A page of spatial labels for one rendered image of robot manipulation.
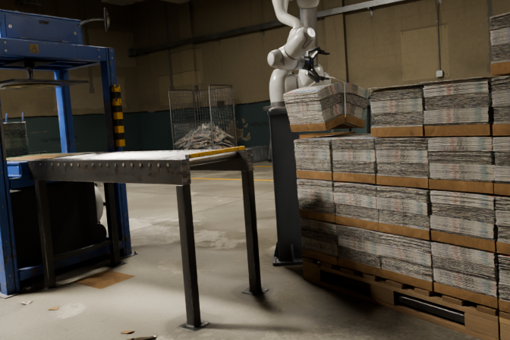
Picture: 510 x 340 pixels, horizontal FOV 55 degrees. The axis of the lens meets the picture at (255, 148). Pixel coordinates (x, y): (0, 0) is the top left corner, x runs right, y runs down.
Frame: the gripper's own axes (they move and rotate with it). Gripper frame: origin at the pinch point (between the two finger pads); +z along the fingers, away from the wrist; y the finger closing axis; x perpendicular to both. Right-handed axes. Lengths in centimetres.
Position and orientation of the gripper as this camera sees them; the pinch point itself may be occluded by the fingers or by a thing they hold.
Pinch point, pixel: (326, 65)
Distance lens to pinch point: 290.5
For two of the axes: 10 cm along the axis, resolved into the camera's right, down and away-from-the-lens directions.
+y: -0.1, 10.0, 0.2
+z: 8.0, -0.1, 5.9
